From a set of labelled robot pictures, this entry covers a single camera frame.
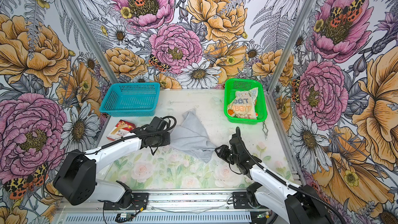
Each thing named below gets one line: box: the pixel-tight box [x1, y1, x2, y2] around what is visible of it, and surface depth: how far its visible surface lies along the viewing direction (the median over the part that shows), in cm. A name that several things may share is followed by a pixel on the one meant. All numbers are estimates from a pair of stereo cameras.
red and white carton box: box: [106, 119, 137, 142], surface depth 96 cm
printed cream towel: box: [227, 87, 259, 120], surface depth 110 cm
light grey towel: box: [169, 108, 217, 163], surface depth 91 cm
